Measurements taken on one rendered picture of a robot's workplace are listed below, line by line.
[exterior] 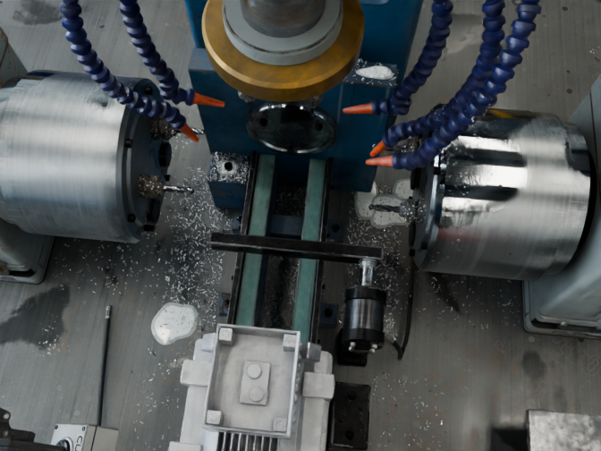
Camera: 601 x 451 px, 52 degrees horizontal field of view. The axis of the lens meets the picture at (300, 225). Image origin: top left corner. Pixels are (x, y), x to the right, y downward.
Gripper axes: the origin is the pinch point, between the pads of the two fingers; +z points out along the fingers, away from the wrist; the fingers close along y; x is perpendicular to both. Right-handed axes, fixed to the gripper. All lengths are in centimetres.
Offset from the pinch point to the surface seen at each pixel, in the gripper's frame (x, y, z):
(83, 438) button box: -3.3, 1.8, 4.6
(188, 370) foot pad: -11.6, 11.2, 12.0
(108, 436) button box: -3.5, 2.5, 8.0
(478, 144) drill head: -45, 43, 25
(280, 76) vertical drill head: -35, 38, -3
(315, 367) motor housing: -23.2, 13.7, 23.4
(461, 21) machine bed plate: -28, 96, 58
